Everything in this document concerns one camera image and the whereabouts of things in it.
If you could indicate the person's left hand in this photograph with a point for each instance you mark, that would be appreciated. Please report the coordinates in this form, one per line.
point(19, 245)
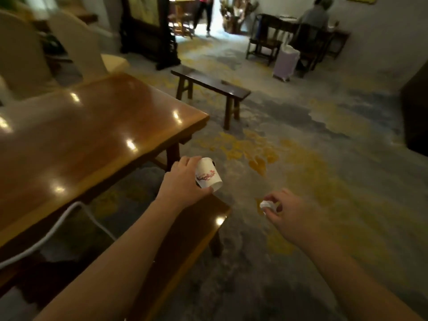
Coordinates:
point(179, 187)

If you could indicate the glossy brown wooden table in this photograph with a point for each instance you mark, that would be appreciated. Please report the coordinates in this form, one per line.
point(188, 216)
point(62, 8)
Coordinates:
point(83, 143)

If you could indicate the white trash bin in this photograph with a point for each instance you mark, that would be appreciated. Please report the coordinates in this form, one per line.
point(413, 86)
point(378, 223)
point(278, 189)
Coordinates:
point(286, 61)

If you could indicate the carved wooden root sculpture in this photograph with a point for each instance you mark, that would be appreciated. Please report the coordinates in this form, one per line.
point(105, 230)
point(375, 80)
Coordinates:
point(235, 13)

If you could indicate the dark wooden chair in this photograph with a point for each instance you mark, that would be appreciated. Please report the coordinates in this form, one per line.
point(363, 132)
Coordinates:
point(311, 46)
point(266, 38)

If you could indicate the white paper cup red print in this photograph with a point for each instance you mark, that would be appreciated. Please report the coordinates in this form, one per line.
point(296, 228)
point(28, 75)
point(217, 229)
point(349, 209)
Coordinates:
point(208, 174)

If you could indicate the dark wooden bench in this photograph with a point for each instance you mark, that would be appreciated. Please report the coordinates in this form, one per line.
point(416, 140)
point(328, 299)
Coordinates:
point(214, 88)

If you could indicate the person's right hand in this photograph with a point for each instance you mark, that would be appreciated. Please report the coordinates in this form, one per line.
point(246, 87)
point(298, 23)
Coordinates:
point(294, 217)

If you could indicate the person's right forearm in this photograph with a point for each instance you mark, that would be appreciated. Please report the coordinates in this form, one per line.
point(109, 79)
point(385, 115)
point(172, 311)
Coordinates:
point(354, 284)

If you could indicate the white tissue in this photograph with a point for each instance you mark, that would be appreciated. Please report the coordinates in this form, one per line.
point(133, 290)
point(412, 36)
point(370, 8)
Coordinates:
point(268, 205)

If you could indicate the dark wooden folding screen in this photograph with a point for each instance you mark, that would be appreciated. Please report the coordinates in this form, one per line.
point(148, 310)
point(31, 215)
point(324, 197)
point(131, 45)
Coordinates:
point(147, 28)

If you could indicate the brown wooden bench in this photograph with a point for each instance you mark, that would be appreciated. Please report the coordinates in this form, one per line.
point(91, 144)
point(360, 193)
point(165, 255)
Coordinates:
point(182, 250)

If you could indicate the person's right fingers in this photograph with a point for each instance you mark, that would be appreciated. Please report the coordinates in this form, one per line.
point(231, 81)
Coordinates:
point(272, 202)

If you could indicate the dark wooden table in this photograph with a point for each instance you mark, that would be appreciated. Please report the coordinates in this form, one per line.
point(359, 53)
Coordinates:
point(321, 30)

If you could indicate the person's left thumb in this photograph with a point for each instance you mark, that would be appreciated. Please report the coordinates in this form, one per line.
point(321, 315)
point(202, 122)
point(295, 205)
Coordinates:
point(204, 190)

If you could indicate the dark wooden cabinet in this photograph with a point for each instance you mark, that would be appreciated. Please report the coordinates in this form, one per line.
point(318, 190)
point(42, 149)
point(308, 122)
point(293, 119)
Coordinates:
point(415, 110)

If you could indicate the person's left forearm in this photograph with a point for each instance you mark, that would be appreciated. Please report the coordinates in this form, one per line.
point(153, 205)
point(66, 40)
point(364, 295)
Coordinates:
point(123, 264)

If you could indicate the cream wooden chair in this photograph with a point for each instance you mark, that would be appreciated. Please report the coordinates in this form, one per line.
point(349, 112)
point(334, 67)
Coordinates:
point(83, 50)
point(23, 56)

